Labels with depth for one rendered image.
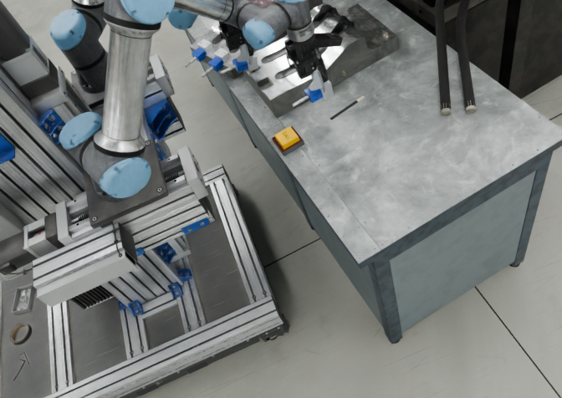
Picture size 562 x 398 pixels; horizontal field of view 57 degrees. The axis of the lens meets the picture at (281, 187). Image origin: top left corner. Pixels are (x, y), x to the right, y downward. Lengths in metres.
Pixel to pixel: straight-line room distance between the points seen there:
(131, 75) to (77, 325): 1.48
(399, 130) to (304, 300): 0.95
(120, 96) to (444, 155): 0.92
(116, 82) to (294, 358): 1.41
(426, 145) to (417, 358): 0.89
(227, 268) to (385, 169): 0.92
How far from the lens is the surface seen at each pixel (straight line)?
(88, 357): 2.33
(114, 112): 1.19
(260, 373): 2.22
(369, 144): 1.63
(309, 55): 1.52
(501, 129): 1.66
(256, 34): 1.35
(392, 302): 1.80
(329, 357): 2.18
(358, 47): 1.80
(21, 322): 2.61
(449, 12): 2.12
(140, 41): 1.14
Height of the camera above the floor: 2.05
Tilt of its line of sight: 52 degrees down
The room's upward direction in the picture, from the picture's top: 23 degrees counter-clockwise
